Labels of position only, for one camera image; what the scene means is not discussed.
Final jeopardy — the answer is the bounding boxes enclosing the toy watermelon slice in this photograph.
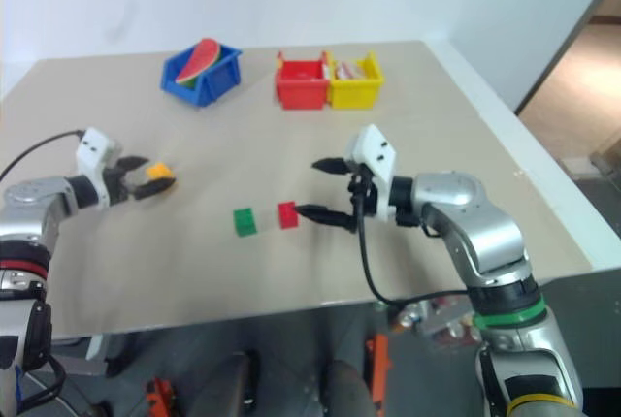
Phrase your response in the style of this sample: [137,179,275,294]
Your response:
[174,37,225,89]

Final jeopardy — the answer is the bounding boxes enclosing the green cube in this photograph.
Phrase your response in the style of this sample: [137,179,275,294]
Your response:
[232,206,259,239]

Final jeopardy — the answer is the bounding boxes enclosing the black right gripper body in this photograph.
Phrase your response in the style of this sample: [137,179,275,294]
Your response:
[344,163,379,234]

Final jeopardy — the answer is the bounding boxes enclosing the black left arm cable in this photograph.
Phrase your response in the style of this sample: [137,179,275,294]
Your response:
[0,130,86,184]

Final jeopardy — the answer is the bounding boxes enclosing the red plastic bin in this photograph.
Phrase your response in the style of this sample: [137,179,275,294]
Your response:
[274,49,334,112]

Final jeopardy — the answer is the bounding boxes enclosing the blue plastic bin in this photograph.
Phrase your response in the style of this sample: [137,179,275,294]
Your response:
[160,41,244,109]

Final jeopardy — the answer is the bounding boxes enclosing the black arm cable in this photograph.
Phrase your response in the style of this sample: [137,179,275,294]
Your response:
[352,178,472,306]
[0,130,86,184]

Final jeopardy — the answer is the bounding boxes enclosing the white table leg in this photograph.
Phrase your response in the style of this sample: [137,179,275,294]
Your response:
[85,334,106,363]

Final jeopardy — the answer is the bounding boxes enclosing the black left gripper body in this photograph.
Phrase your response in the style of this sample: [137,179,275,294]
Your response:
[103,163,141,206]

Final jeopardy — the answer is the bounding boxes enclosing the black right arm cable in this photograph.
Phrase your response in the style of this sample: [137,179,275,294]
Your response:
[352,178,472,306]

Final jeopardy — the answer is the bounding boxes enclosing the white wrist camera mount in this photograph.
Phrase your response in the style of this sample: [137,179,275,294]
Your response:
[344,123,399,222]
[76,127,123,208]

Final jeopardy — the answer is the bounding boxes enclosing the orange cube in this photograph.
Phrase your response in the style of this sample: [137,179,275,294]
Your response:
[145,161,176,181]

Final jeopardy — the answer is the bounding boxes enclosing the red and white packets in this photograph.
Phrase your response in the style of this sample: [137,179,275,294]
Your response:
[333,60,369,80]

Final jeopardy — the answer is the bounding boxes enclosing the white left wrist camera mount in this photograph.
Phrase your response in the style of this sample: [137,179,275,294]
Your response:
[76,127,123,208]

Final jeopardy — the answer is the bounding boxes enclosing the yellow plastic bin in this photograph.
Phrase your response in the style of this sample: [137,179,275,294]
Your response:
[323,49,386,112]

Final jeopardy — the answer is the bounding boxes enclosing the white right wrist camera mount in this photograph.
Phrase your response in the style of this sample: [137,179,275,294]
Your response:
[344,123,399,222]

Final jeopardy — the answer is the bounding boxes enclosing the orange clamp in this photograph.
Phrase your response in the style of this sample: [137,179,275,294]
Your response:
[365,333,393,406]
[144,376,177,417]

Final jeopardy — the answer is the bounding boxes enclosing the red cube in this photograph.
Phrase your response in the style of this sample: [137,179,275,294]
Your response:
[276,200,301,231]

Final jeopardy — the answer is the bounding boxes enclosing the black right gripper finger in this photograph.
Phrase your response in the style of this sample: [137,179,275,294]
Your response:
[310,156,351,176]
[295,203,352,228]

